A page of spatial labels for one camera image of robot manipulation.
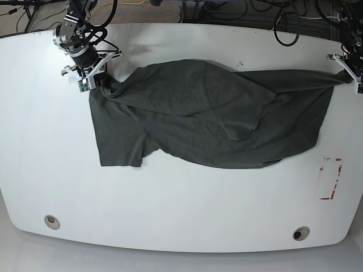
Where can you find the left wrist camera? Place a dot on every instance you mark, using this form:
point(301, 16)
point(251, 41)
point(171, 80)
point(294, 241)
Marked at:
point(358, 88)

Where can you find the black tripod stand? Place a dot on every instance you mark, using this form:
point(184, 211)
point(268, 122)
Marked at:
point(30, 8)

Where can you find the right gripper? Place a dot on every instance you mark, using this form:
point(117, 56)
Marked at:
point(92, 63)

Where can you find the left table cable grommet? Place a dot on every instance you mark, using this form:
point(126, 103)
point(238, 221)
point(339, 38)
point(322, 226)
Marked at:
point(52, 222)

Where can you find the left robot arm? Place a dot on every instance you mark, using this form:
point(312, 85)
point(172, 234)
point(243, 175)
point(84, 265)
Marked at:
point(349, 25)

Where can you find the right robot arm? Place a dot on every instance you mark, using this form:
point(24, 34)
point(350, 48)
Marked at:
point(86, 45)

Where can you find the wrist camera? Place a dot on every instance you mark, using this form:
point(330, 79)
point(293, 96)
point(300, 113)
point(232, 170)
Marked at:
point(86, 84)
point(358, 88)

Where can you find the right table cable grommet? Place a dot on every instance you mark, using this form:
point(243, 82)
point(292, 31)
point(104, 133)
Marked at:
point(301, 233)

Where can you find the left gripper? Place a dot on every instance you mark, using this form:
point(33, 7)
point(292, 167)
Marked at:
point(351, 61)

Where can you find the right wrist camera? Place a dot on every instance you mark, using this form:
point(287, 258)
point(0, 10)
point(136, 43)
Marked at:
point(86, 84)

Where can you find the table cable grommet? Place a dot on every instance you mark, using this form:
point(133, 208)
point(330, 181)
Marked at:
point(301, 233)
point(52, 222)

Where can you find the red tape rectangle marking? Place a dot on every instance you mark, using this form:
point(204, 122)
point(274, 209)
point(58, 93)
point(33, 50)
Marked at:
point(328, 178)

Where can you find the dark grey t-shirt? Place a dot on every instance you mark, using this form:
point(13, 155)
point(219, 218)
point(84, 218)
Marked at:
point(204, 114)

